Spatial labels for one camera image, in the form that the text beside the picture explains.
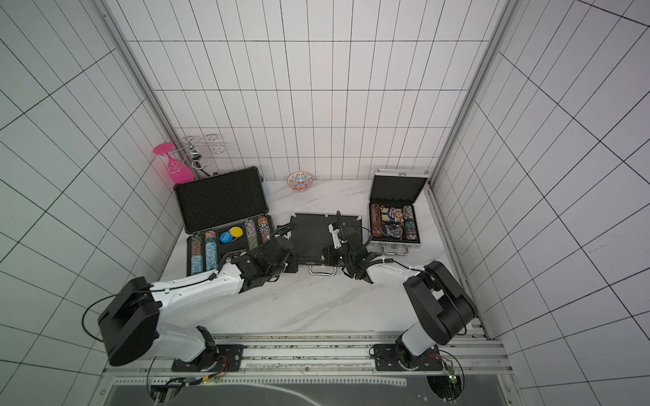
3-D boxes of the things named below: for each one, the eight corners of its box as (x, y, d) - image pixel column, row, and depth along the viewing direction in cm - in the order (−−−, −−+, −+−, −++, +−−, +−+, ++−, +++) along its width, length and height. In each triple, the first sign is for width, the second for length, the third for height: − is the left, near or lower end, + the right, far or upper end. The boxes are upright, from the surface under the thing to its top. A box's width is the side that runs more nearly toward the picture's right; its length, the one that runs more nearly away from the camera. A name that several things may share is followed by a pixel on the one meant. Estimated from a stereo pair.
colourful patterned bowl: (285, 187, 120) (284, 181, 116) (295, 174, 125) (295, 168, 122) (305, 194, 117) (305, 188, 113) (315, 180, 122) (314, 174, 119)
